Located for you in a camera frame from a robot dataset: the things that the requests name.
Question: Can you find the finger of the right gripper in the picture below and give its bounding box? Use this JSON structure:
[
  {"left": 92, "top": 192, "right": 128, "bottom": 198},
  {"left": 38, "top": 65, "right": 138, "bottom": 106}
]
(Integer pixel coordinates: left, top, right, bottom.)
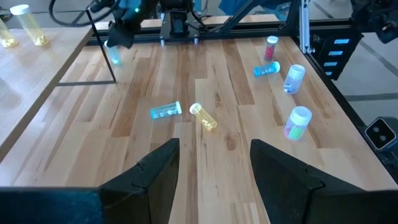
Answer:
[
  {"left": 107, "top": 22, "right": 123, "bottom": 44},
  {"left": 121, "top": 23, "right": 137, "bottom": 48}
]

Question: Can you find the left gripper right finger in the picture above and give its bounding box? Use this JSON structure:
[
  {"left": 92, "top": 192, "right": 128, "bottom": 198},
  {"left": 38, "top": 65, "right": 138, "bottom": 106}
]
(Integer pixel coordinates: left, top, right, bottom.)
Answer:
[{"left": 250, "top": 139, "right": 366, "bottom": 224}]

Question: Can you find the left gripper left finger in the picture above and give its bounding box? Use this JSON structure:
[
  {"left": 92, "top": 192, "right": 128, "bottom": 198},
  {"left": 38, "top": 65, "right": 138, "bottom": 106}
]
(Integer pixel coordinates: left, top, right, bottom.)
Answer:
[{"left": 99, "top": 138, "right": 180, "bottom": 224}]

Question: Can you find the clear wide medicine bottle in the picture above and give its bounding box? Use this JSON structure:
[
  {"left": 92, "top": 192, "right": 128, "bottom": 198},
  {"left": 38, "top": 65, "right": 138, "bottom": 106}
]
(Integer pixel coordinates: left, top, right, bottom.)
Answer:
[
  {"left": 282, "top": 105, "right": 313, "bottom": 141},
  {"left": 282, "top": 63, "right": 307, "bottom": 95}
]

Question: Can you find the yellow medicine bottle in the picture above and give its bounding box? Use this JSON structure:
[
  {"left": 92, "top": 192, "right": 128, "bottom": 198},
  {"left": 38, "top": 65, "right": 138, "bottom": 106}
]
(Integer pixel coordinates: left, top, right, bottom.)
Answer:
[
  {"left": 9, "top": 4, "right": 50, "bottom": 47},
  {"left": 188, "top": 102, "right": 218, "bottom": 131},
  {"left": 0, "top": 17, "right": 19, "bottom": 49}
]

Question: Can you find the blue medicine bottle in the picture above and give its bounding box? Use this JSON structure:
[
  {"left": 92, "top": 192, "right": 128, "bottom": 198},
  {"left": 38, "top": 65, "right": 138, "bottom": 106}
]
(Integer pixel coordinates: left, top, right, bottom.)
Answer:
[{"left": 253, "top": 61, "right": 281, "bottom": 78}]

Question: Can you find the red medicine bottle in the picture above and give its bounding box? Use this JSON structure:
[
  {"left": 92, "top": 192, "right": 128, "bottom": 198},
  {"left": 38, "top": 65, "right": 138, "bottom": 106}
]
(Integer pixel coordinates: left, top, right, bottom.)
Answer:
[{"left": 263, "top": 35, "right": 280, "bottom": 62}]

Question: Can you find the black box with blue labels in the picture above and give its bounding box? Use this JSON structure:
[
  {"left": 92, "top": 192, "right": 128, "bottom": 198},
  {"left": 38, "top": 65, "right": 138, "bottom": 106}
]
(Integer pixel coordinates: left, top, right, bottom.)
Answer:
[{"left": 310, "top": 30, "right": 364, "bottom": 82}]

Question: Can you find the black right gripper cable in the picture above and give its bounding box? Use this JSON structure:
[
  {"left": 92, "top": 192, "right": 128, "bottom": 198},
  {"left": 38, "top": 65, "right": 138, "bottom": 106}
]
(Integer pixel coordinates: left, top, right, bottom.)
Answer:
[{"left": 49, "top": 0, "right": 125, "bottom": 28}]

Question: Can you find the black depth camera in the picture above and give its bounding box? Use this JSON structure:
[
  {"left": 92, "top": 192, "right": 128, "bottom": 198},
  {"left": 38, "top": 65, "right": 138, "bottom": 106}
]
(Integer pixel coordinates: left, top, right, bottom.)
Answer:
[{"left": 364, "top": 116, "right": 398, "bottom": 152}]

